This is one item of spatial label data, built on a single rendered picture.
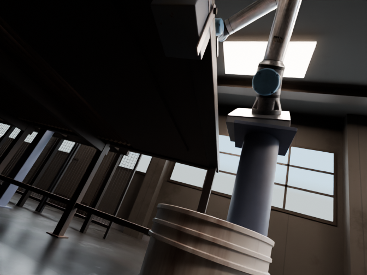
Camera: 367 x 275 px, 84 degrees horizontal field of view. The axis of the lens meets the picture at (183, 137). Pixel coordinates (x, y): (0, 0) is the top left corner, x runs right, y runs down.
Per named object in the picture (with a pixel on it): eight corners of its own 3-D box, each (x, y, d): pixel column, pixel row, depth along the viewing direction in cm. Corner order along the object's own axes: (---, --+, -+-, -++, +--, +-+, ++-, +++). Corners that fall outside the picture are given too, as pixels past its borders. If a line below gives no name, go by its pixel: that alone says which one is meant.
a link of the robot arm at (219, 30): (226, 21, 103) (206, 24, 108) (219, 14, 94) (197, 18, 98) (225, 37, 105) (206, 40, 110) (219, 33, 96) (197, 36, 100)
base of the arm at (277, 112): (282, 112, 114) (284, 94, 111) (279, 116, 101) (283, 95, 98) (254, 109, 120) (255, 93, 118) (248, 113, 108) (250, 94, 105)
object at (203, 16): (202, 72, 49) (220, 24, 56) (196, 15, 37) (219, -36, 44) (160, 67, 52) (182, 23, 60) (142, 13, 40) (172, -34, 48)
